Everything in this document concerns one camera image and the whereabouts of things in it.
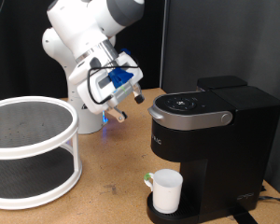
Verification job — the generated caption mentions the braided power cable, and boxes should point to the braided power cable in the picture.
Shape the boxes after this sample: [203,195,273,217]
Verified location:
[258,194,280,206]

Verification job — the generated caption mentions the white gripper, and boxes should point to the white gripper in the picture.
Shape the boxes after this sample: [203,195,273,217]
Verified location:
[76,74,146,123]

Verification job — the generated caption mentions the black Keurig coffee machine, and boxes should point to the black Keurig coffee machine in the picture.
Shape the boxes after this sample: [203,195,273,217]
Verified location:
[146,75,280,224]

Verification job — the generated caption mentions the black Keurig coffee maker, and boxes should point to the black Keurig coffee maker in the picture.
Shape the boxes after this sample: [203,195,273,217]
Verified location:
[152,90,237,117]

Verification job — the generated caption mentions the white ceramic mug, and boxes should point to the white ceramic mug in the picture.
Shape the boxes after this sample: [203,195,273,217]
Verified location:
[143,168,184,215]

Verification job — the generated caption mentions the black drip tray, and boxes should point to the black drip tray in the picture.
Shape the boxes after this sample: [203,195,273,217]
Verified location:
[146,186,200,224]

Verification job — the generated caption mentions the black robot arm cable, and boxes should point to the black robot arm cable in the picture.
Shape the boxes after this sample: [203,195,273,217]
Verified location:
[87,63,140,105]

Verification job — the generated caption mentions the white two-tier turntable shelf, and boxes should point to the white two-tier turntable shelf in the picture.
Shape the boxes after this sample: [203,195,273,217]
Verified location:
[0,95,83,211]

